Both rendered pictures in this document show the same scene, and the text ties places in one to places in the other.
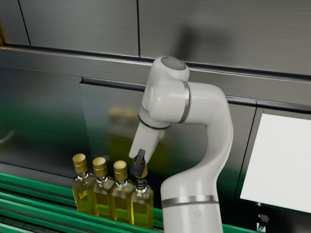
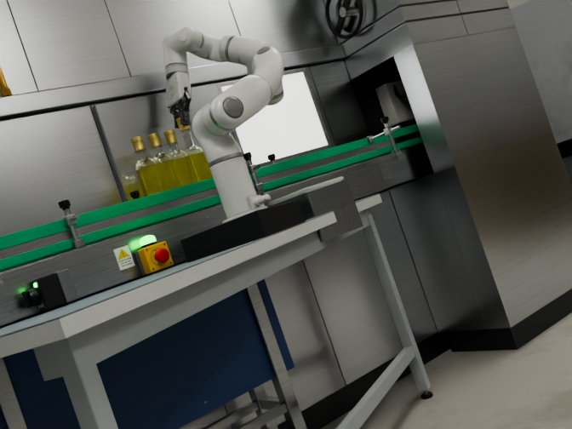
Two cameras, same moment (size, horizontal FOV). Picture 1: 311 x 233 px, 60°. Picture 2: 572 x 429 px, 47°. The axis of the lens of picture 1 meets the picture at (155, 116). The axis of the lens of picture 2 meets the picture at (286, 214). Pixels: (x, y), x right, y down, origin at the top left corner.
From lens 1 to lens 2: 2.08 m
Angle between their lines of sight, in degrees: 59
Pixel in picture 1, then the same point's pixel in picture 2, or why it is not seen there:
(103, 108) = (121, 122)
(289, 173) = (259, 127)
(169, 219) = (234, 42)
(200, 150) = not seen: hidden behind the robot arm
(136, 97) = (143, 102)
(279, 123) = not seen: hidden behind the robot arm
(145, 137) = (183, 77)
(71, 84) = (82, 117)
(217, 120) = (214, 43)
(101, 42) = (100, 72)
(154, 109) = (191, 31)
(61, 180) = not seen: hidden behind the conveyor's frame
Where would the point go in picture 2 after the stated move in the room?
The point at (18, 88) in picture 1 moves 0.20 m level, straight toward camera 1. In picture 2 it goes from (25, 140) to (84, 117)
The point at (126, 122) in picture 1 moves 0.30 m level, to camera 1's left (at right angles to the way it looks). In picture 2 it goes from (143, 128) to (66, 138)
